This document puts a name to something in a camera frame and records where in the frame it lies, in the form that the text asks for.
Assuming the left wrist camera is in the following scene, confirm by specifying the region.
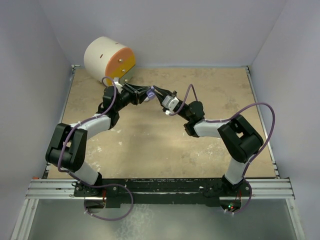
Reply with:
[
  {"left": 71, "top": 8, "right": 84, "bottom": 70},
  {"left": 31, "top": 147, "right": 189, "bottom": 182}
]
[{"left": 113, "top": 77, "right": 123, "bottom": 93}]

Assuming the purple earbud charging case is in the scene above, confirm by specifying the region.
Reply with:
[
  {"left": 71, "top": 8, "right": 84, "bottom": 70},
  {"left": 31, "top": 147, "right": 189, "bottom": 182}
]
[{"left": 146, "top": 86, "right": 156, "bottom": 100}]

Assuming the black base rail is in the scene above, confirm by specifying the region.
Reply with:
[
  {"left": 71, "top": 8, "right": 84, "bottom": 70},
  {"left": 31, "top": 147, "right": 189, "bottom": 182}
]
[{"left": 71, "top": 177, "right": 252, "bottom": 210}]

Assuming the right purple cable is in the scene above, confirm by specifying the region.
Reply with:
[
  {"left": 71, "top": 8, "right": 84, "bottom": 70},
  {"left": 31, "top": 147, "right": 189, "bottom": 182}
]
[{"left": 168, "top": 83, "right": 276, "bottom": 215}]

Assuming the aluminium frame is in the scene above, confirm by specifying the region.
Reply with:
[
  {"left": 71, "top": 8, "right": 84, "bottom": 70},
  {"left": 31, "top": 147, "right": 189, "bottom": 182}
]
[{"left": 12, "top": 67, "right": 306, "bottom": 240}]

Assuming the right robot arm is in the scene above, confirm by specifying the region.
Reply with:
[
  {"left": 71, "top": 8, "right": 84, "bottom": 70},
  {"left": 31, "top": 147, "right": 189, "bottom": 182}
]
[{"left": 150, "top": 86, "right": 264, "bottom": 196}]

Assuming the purple cable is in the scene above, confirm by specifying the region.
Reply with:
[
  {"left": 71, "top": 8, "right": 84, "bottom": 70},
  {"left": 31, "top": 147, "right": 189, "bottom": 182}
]
[
  {"left": 168, "top": 83, "right": 276, "bottom": 215},
  {"left": 57, "top": 75, "right": 135, "bottom": 221}
]

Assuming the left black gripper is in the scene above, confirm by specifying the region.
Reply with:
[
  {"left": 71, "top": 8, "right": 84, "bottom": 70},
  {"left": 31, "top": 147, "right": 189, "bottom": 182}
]
[{"left": 114, "top": 83, "right": 151, "bottom": 112}]

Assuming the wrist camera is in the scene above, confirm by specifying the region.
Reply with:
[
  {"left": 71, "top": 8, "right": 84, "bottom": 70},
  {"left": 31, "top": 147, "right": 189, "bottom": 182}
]
[
  {"left": 113, "top": 77, "right": 123, "bottom": 93},
  {"left": 161, "top": 95, "right": 180, "bottom": 116}
]

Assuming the round mini drawer cabinet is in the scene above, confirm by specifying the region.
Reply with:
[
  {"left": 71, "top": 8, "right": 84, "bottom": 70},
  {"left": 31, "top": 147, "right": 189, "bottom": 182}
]
[{"left": 83, "top": 36, "right": 136, "bottom": 84}]

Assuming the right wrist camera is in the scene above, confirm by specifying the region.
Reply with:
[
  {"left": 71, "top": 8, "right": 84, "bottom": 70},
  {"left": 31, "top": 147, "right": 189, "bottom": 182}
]
[{"left": 161, "top": 95, "right": 180, "bottom": 116}]

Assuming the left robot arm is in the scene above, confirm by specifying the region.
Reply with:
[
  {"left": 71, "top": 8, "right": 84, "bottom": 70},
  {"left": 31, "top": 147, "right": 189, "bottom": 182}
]
[{"left": 45, "top": 83, "right": 154, "bottom": 196}]

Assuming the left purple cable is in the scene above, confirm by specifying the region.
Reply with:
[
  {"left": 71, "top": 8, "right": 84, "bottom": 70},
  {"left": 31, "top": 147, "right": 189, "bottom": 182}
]
[{"left": 57, "top": 75, "right": 135, "bottom": 221}]

